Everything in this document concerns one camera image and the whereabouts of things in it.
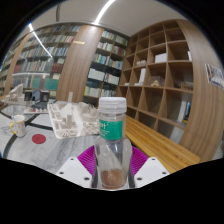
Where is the flat round red coaster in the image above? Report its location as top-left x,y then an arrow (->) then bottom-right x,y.
31,133 -> 48,145

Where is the white building model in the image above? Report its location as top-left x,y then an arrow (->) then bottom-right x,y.
7,83 -> 26,105

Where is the white city block model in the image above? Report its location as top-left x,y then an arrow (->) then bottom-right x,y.
47,100 -> 101,140

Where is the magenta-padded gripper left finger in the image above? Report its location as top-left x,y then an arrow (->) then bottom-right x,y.
55,146 -> 98,189

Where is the white mug yellow handle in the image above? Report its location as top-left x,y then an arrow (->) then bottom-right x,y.
9,114 -> 27,139

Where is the wide bookshelf unit with books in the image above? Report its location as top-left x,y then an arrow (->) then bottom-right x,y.
0,23 -> 83,98

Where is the wall poster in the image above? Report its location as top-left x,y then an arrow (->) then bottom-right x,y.
204,62 -> 224,90

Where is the straight ceiling light strip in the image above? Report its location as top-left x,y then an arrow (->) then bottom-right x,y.
93,0 -> 117,26

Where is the narrow bookshelf unit with books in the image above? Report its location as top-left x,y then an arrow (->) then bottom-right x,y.
82,28 -> 131,108

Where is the wooden cubby shelf unit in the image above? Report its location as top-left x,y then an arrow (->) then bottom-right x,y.
116,19 -> 224,162

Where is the dark grey building model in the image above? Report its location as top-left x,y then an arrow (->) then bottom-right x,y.
23,88 -> 51,113

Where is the curved wooden bench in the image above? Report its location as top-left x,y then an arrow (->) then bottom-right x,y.
124,114 -> 202,175

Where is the clear plastic bottle green label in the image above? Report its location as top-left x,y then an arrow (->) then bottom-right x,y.
92,96 -> 134,191

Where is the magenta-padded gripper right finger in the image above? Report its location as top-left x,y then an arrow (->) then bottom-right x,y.
128,145 -> 171,189

